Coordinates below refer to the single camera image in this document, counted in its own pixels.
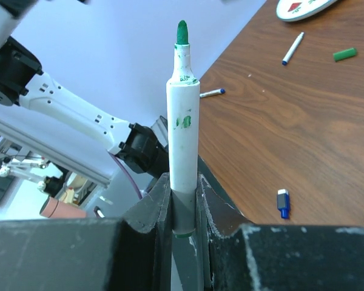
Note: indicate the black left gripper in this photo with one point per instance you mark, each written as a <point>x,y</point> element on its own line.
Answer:
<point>143,153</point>

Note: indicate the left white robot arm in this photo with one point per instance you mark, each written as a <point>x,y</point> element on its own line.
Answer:
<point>24,83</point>

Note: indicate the blue pen cap with clip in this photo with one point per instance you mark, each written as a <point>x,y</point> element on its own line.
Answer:
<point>283,203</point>

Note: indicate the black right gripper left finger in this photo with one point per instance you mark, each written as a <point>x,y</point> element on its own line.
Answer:
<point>130,252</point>

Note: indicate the green pen cap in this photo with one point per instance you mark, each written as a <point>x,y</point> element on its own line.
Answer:
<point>344,54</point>

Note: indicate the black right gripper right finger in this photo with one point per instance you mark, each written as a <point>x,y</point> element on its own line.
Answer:
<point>240,255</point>

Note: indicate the white green marker pen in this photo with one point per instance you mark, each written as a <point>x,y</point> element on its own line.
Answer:
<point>183,101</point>

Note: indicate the white watermelon pattern plate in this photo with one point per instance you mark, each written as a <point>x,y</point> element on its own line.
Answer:
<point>296,10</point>

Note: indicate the white blue marker pen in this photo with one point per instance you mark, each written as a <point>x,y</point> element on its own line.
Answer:
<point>292,49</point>

